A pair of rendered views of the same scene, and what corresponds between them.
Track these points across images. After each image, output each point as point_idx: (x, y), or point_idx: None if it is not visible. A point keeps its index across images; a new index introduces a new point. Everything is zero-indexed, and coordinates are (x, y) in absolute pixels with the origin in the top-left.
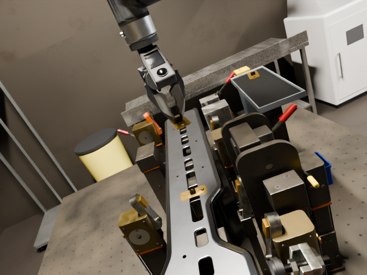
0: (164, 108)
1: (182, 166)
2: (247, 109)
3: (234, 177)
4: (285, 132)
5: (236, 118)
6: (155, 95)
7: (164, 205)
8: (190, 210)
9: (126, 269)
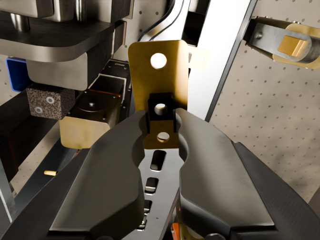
0: (207, 139)
1: None
2: None
3: (116, 86)
4: (10, 101)
5: (4, 53)
6: (260, 221)
7: None
8: (205, 16)
9: (273, 80)
